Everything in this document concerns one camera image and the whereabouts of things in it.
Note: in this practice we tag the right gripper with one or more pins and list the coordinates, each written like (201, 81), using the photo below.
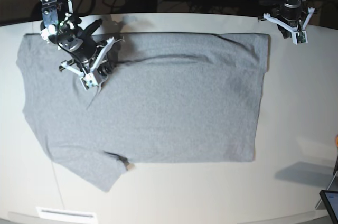
(84, 50)

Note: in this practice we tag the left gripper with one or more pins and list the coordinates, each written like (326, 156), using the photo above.
(290, 12)

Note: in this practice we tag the grey T-shirt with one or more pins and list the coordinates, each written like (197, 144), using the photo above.
(173, 98)

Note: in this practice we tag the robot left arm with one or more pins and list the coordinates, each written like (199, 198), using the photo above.
(275, 11)

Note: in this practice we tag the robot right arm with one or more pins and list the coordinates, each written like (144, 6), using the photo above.
(61, 27)

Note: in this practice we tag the white paper label strip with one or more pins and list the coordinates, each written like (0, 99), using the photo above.
(66, 215)

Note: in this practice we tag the tablet with stand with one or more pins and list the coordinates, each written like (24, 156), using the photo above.
(328, 198)

